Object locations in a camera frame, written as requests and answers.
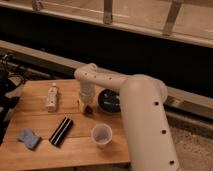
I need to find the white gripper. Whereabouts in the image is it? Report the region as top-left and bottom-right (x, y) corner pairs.
(79, 82), (95, 112)

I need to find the dark red pepper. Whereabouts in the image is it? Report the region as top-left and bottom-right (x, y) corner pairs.
(84, 105), (93, 115)

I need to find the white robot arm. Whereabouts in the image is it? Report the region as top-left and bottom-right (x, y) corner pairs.
(74, 63), (181, 171)

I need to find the dark ceramic bowl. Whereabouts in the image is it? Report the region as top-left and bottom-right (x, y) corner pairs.
(98, 89), (121, 113)

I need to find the clear plastic cup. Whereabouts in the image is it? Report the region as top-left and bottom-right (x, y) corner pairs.
(90, 123), (112, 148)

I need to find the white plastic bottle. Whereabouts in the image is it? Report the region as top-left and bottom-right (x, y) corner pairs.
(45, 83), (59, 112)

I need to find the black rectangular box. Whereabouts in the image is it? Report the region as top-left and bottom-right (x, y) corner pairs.
(49, 117), (74, 147)

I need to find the wooden board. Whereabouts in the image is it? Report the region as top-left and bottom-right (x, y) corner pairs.
(0, 80), (129, 171)

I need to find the blue cloth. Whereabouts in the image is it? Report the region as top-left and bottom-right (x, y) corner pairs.
(16, 129), (41, 150)

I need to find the black cables and equipment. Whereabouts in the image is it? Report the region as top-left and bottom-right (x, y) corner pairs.
(0, 52), (31, 144)

